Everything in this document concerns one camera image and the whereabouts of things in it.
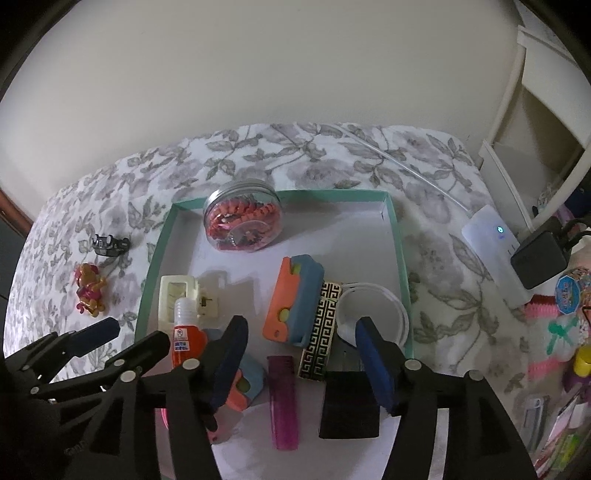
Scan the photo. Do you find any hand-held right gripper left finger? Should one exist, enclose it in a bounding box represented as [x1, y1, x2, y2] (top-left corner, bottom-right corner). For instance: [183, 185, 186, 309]
[88, 315, 250, 480]

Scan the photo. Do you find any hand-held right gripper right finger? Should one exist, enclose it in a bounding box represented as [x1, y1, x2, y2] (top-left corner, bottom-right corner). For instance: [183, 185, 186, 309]
[355, 316, 539, 480]

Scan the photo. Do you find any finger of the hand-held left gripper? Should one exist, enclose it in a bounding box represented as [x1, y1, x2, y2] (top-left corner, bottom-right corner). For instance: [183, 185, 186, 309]
[4, 316, 122, 374]
[34, 330, 171, 402]

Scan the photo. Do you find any small blue orange toy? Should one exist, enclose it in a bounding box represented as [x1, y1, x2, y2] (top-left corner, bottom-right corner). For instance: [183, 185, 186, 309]
[203, 328, 267, 411]

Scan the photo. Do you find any orange glue bottle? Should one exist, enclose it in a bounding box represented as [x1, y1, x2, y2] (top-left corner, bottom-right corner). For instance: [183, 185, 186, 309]
[170, 296, 208, 370]

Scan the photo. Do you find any pink toy figure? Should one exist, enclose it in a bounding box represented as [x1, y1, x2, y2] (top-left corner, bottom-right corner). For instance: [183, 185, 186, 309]
[75, 262, 109, 318]

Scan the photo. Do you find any black box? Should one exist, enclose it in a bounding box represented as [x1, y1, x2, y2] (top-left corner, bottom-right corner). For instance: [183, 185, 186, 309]
[318, 371, 382, 440]

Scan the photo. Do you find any white cuff bracelet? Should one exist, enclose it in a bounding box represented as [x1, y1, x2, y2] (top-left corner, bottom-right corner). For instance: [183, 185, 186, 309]
[335, 281, 411, 356]

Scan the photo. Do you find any cream hair claw clip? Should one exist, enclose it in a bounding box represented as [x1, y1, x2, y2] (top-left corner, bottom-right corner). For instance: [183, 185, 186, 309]
[159, 272, 228, 333]

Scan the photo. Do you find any black gold patterned hair clip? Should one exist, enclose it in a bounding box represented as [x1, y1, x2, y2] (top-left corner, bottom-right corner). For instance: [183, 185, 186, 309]
[295, 279, 343, 383]

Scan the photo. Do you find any purple comb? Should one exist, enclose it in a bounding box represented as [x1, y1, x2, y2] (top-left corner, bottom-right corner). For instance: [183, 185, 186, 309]
[267, 355, 300, 450]

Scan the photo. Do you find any large blue orange toy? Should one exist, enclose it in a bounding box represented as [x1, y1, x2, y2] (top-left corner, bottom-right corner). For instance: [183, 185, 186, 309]
[262, 254, 326, 349]

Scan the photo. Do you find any clear jar of hair ties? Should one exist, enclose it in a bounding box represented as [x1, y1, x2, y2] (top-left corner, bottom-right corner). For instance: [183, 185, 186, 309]
[203, 178, 283, 254]

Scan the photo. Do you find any teal cardboard tray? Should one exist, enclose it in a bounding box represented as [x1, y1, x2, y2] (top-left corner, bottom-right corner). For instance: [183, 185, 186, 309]
[134, 188, 414, 480]

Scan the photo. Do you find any small black hair clip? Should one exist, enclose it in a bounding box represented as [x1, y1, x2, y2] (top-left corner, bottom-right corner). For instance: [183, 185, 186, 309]
[91, 233, 131, 257]

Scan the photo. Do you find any grey floral blanket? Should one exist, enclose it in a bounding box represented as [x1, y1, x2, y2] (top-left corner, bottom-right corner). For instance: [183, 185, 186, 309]
[4, 122, 550, 480]

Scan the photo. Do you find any white power bank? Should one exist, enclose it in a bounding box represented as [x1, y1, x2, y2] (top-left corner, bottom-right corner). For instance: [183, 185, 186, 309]
[462, 205, 539, 308]

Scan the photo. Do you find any pink white knitted cloth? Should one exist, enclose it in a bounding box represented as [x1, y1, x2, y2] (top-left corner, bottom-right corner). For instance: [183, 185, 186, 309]
[524, 295, 591, 384]

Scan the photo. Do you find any black power adapter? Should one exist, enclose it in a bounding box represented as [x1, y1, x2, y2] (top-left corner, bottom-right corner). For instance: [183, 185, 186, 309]
[510, 228, 573, 291]

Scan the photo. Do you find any round blue patterned tin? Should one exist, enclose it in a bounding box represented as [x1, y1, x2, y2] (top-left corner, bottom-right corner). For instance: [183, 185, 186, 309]
[555, 271, 591, 315]

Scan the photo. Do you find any white shelf unit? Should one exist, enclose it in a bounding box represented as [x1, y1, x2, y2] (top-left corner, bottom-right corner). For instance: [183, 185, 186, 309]
[478, 23, 591, 232]

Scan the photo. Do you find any brown wooden frame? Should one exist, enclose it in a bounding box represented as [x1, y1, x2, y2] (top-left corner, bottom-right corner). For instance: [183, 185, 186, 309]
[0, 187, 34, 238]

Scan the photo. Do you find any white cable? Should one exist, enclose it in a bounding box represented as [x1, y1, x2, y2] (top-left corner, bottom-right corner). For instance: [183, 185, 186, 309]
[339, 124, 476, 217]

